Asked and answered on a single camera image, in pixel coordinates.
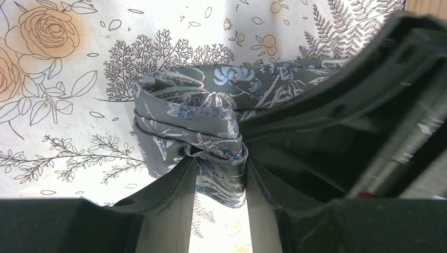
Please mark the grey leaf pattern tie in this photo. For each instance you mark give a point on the grey leaf pattern tie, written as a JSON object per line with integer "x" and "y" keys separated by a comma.
{"x": 196, "y": 112}

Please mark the wooden compartment tray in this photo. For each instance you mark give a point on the wooden compartment tray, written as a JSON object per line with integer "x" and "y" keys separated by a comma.
{"x": 421, "y": 7}

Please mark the floral tablecloth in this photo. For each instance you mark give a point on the floral tablecloth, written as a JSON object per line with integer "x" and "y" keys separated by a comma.
{"x": 67, "y": 67}

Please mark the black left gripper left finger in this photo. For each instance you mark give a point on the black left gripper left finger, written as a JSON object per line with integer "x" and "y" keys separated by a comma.
{"x": 155, "y": 219}

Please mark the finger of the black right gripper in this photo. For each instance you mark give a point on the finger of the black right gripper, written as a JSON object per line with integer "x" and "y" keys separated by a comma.
{"x": 371, "y": 129}

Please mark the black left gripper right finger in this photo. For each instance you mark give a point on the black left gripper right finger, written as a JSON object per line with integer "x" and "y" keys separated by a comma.
{"x": 282, "y": 219}

